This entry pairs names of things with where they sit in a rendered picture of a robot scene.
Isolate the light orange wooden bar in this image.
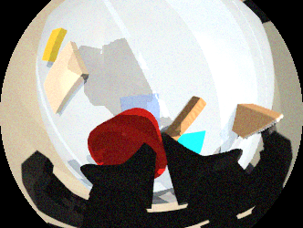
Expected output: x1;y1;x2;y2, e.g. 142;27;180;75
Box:
165;96;207;140

